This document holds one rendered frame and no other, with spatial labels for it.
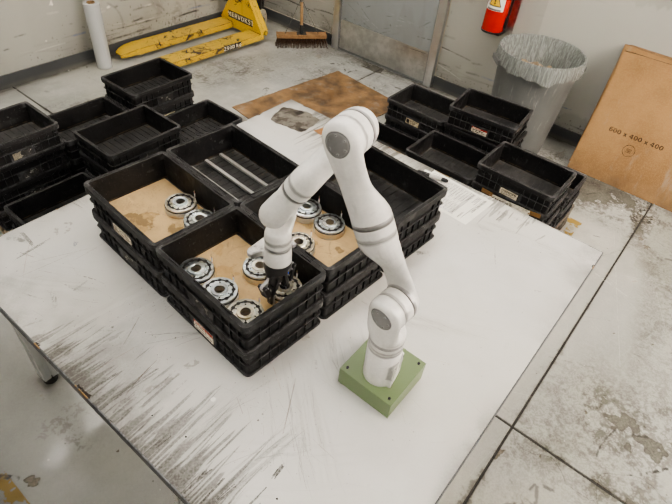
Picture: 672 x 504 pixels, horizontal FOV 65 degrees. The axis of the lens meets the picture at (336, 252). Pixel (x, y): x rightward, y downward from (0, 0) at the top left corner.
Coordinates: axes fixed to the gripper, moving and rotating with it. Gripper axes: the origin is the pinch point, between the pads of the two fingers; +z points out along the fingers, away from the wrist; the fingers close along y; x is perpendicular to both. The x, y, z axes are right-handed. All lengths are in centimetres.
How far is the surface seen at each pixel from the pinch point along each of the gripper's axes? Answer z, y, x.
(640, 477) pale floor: 85, 78, -122
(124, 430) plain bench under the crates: 15, -49, 8
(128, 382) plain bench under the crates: 15.2, -39.8, 18.2
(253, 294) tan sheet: 2.2, -2.9, 6.5
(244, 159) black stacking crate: 2, 45, 56
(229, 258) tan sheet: 2.2, 3.1, 22.1
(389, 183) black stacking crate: 2, 71, 7
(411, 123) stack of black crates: 46, 188, 57
